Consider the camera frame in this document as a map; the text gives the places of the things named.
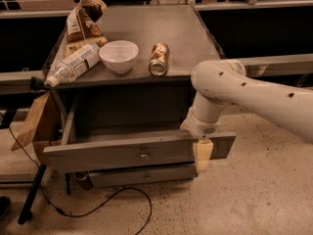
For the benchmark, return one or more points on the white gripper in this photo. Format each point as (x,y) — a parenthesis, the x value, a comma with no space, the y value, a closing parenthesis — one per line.
(202,127)

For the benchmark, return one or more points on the grey top drawer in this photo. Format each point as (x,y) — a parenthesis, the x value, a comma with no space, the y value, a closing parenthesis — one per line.
(84,148)

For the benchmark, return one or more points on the grey drawer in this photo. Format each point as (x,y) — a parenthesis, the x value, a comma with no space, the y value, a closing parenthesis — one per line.
(84,148)
(141,175)

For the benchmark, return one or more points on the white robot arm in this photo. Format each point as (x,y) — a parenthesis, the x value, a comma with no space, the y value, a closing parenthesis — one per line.
(221,83)

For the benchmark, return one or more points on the grey drawer cabinet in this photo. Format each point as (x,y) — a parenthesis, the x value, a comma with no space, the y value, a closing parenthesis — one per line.
(138,98)

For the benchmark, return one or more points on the grey bottom drawer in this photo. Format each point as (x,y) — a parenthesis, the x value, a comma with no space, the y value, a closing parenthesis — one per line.
(141,175)

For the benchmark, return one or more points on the metal soda can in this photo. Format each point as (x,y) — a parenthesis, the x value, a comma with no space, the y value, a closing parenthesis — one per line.
(159,59)

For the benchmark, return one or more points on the white bowl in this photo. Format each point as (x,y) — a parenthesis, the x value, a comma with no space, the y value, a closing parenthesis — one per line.
(119,56)

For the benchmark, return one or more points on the black thin pole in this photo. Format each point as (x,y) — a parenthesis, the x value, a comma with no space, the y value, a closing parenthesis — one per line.
(68,183)

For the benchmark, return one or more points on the clear plastic water bottle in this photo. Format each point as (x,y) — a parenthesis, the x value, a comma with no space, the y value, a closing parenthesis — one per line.
(75,65)

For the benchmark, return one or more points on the brown cardboard box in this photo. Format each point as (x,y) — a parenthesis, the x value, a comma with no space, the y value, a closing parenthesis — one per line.
(41,127)

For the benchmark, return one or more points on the brown chip bag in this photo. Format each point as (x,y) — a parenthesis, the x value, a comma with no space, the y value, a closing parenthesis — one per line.
(81,22)

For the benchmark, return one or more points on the black stand leg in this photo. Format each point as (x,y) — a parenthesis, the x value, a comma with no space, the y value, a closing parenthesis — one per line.
(26,213)

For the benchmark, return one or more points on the black shoe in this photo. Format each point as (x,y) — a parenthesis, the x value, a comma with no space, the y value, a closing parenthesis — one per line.
(5,204)

